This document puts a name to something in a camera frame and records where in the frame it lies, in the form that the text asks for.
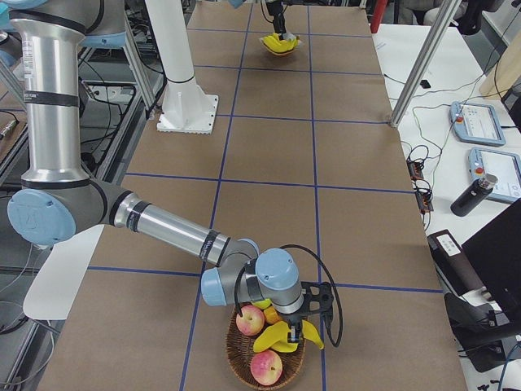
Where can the small circuit board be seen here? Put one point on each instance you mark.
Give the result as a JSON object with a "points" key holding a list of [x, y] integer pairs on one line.
{"points": [[415, 170]]}

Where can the aluminium frame post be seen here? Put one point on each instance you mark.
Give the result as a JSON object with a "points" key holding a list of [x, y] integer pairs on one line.
{"points": [[425, 55]]}

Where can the dark red apple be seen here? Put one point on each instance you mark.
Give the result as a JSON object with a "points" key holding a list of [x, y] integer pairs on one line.
{"points": [[271, 315]]}

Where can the pink apple middle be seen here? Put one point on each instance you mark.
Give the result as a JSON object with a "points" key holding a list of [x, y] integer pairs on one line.
{"points": [[251, 322]]}

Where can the green apple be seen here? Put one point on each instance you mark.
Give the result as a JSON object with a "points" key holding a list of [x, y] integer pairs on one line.
{"points": [[262, 305]]}

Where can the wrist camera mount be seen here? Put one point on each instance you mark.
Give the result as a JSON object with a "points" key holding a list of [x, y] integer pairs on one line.
{"points": [[318, 298]]}

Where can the black cylindrical bottle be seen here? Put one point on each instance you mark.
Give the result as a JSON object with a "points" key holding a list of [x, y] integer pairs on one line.
{"points": [[474, 195]]}

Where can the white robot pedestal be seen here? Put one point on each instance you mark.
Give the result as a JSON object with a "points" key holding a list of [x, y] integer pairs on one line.
{"points": [[185, 106]]}

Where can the pink apple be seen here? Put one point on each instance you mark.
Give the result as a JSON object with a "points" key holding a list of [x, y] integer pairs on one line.
{"points": [[266, 367], [251, 322]]}

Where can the yellow banana top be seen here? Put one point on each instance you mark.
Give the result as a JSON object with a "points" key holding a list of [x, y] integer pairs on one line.
{"points": [[276, 45]]}

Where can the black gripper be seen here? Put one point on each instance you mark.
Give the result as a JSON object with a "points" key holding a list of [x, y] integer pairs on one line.
{"points": [[278, 17], [294, 318]]}

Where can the blue teach pendant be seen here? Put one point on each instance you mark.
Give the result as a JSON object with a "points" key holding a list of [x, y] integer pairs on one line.
{"points": [[504, 165], [476, 123]]}

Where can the pink apple front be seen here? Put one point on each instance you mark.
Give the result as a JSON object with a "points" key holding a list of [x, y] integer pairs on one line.
{"points": [[266, 367]]}

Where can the blue teach pendant far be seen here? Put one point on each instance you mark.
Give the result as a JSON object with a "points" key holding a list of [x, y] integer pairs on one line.
{"points": [[476, 123]]}

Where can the grey square plate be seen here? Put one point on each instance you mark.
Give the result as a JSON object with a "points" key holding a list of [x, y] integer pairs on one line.
{"points": [[294, 40]]}

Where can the yellow banana front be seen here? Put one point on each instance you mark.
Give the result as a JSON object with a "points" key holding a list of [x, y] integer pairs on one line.
{"points": [[275, 337]]}

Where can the black computer monitor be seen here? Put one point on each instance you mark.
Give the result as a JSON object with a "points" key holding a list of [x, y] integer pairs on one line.
{"points": [[494, 253]]}

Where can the woven brown fruit basket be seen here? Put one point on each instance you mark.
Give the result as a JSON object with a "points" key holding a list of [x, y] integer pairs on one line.
{"points": [[239, 352]]}

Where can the blue teach pendant near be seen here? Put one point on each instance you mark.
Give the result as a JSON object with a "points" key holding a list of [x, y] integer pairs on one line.
{"points": [[504, 165]]}

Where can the black box with label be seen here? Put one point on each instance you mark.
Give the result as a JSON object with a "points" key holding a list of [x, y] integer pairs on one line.
{"points": [[453, 263]]}

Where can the yellow banana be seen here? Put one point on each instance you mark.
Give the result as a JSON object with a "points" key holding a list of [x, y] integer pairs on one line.
{"points": [[275, 337], [276, 45]]}

